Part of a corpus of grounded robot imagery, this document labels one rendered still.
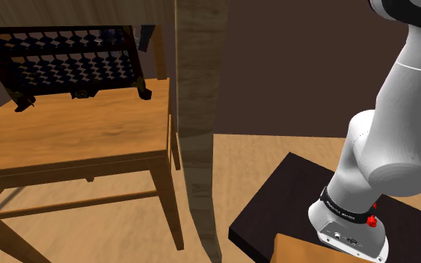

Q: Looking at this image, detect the wooden table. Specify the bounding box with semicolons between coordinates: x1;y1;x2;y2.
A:
0;0;230;263

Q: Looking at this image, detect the dark robot stand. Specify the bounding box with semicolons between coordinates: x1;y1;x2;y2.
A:
228;152;421;263

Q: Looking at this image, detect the wooden chair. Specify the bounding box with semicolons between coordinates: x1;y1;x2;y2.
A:
0;25;185;263

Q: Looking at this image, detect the light brown wooden block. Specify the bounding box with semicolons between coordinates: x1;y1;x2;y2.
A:
270;232;376;263

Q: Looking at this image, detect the dark wooden abacus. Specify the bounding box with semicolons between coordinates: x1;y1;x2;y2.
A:
0;25;153;113

